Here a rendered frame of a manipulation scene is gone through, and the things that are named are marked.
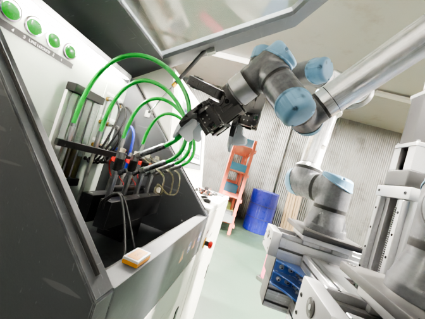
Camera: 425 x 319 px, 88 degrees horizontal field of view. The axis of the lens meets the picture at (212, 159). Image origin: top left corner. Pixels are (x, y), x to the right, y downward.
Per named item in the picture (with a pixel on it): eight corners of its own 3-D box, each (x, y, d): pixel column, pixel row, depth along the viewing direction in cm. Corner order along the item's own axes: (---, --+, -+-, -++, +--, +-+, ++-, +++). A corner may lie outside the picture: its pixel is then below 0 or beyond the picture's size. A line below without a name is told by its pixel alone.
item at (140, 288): (80, 400, 31) (115, 288, 31) (55, 384, 32) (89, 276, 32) (195, 254, 92) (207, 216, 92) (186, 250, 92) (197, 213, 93)
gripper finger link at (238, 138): (242, 155, 70) (250, 126, 70) (224, 150, 71) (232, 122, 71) (242, 156, 73) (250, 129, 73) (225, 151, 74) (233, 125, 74)
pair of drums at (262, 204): (267, 226, 621) (277, 193, 624) (276, 240, 494) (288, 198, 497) (240, 218, 630) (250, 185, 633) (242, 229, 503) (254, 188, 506)
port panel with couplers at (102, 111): (90, 156, 90) (114, 84, 91) (83, 154, 90) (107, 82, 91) (110, 159, 102) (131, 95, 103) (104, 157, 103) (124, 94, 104)
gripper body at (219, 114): (203, 137, 57) (240, 108, 52) (187, 110, 59) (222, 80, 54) (215, 138, 64) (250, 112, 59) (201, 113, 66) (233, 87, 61)
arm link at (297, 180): (307, 198, 89) (350, 75, 93) (277, 188, 101) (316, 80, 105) (322, 204, 95) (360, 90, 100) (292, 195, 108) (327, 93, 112)
